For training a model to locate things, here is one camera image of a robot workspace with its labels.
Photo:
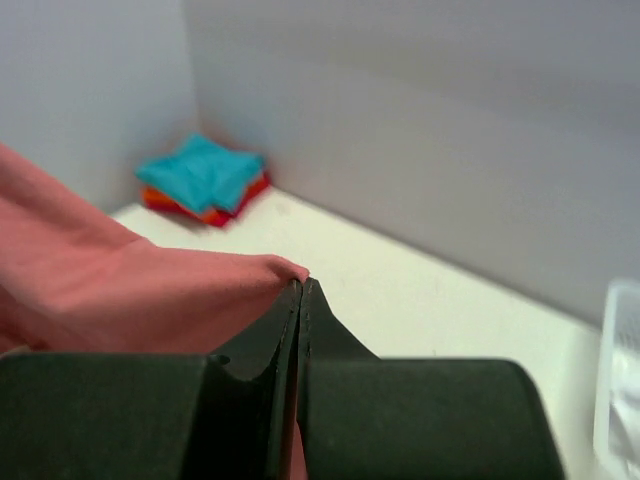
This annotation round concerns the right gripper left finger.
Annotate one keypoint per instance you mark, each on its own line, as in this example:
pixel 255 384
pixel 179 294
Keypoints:
pixel 222 415

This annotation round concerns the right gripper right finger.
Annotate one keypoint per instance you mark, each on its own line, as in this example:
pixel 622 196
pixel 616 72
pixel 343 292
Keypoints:
pixel 364 417

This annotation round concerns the salmon pink t-shirt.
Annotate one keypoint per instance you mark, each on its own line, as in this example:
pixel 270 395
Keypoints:
pixel 74 279

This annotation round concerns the folded red t-shirt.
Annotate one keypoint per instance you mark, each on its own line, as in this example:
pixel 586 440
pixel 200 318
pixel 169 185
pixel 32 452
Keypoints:
pixel 216 217

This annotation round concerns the folded orange t-shirt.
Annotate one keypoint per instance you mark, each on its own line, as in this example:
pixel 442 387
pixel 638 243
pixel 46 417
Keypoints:
pixel 157 201

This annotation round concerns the folded teal t-shirt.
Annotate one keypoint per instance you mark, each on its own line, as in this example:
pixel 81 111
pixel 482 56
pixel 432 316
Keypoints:
pixel 200 174

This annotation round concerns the white plastic basket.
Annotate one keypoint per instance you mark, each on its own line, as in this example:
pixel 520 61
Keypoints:
pixel 620 330

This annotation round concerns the white t-shirt in basket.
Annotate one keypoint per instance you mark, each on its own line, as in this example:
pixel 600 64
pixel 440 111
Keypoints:
pixel 624 406

